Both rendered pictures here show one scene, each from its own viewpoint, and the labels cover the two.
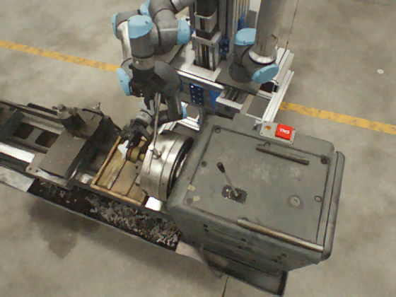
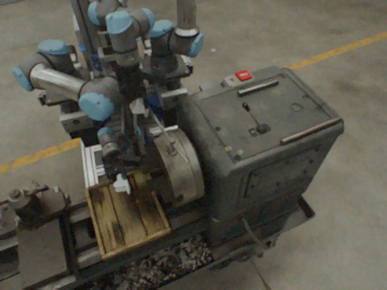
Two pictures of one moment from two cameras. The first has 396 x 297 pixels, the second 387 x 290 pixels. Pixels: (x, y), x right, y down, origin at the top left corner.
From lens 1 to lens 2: 0.66 m
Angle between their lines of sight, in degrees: 28
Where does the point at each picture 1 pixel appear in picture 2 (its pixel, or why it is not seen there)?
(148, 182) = (182, 182)
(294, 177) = (280, 95)
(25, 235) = not seen: outside the picture
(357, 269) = (318, 178)
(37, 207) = not seen: outside the picture
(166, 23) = (135, 13)
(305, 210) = (306, 108)
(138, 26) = (125, 16)
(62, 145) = (32, 244)
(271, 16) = not seen: outside the picture
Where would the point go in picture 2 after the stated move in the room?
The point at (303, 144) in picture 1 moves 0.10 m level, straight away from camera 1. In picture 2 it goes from (262, 75) to (255, 63)
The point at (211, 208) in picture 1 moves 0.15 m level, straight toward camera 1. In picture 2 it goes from (257, 150) to (292, 172)
